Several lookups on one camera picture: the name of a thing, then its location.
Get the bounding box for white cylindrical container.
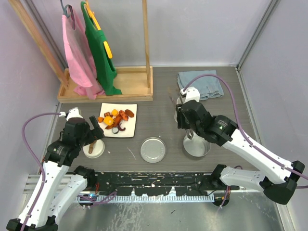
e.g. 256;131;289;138
174;96;187;126

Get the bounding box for metal tongs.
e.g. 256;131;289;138
187;129;194;140

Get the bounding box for round metal tin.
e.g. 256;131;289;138
183;135;211;157

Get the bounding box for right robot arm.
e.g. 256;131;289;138
176;87;305;205

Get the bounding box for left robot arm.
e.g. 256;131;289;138
6;107;104;231

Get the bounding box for yellow egg piece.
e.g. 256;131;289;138
103;116;114;126

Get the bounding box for white rice roll piece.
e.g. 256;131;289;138
112;128;119;134

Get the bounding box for purple octopus tentacle toy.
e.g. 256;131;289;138
117;124;126;131

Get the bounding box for white square plate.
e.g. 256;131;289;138
98;103;137;138

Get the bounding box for brown fried piece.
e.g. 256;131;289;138
125;109;135;118

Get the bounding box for round metal tin lid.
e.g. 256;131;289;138
140;137;167;164

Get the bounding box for green apron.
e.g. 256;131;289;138
80;1;122;96

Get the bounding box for pink apron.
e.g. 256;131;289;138
62;8;105;100

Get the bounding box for wooden clothes rack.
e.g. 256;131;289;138
9;0;154;103

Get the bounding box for yellow hanger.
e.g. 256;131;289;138
86;0;113;59

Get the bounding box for grey hanger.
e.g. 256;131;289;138
60;0;76;29

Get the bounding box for white lid brown handle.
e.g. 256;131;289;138
83;140;105;159

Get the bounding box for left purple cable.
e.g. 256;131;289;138
20;112;67;231

